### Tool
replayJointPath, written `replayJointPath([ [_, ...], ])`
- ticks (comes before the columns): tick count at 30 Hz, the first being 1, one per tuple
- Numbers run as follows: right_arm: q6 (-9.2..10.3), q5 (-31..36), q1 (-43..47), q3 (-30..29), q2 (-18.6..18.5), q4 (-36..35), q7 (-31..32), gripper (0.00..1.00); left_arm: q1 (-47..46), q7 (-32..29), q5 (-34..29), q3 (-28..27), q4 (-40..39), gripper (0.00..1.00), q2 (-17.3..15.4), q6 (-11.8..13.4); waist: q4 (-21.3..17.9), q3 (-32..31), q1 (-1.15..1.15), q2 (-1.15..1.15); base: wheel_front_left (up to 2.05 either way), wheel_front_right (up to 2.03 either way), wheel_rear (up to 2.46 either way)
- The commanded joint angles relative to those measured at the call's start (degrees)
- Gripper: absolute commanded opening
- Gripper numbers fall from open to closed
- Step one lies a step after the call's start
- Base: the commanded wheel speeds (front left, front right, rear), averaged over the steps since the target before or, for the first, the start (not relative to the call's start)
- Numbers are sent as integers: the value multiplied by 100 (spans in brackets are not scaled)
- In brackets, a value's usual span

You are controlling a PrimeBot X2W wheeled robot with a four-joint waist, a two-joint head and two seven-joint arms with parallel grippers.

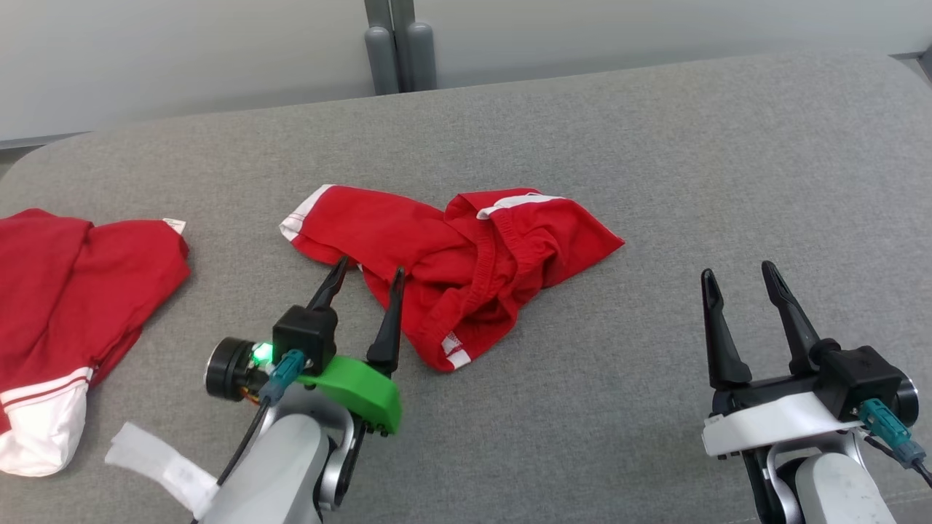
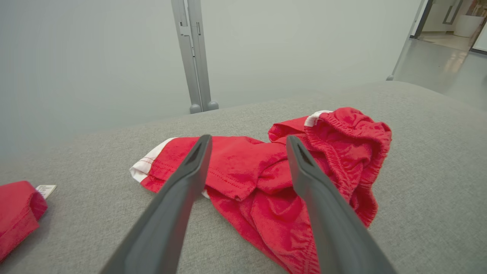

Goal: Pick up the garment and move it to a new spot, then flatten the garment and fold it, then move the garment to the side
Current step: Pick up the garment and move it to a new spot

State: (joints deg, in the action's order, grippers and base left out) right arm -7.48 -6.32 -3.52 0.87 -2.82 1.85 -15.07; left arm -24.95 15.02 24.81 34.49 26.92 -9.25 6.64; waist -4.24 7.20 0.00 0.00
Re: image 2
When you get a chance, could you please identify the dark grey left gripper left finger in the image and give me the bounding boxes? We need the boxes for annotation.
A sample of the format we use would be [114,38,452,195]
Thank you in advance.
[100,134,212,274]

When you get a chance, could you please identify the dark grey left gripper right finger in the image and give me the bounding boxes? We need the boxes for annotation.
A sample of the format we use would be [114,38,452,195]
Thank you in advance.
[286,135,397,274]

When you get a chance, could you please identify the red shorts with white trim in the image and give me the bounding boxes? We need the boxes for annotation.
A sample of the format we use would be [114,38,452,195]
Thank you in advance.
[129,107,392,274]

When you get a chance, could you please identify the red jersey with white sleeves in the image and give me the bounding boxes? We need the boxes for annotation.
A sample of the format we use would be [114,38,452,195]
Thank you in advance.
[0,181,57,263]

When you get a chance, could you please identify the white round planter pot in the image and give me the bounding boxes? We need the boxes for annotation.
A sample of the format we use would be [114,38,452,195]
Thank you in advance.
[454,14,485,38]

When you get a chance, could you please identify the grey double metal partition post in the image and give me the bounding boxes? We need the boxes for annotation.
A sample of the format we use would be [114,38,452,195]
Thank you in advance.
[171,0,219,114]

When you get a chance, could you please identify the dark door frame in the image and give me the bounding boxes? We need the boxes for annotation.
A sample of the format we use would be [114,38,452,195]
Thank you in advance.
[413,0,434,38]

